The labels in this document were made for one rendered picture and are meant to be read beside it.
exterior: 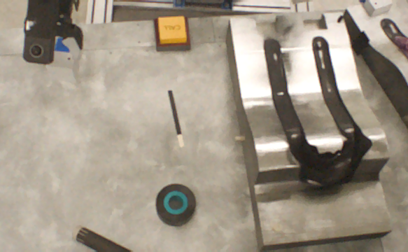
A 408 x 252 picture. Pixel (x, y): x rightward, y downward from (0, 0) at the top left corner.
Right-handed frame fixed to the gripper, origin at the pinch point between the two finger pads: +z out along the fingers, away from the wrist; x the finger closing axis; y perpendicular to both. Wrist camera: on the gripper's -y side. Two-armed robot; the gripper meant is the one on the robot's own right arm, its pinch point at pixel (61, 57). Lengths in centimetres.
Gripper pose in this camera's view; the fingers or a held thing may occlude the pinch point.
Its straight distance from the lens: 108.5
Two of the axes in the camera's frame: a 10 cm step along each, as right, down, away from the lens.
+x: -9.9, -1.1, -0.4
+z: -0.8, 4.1, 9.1
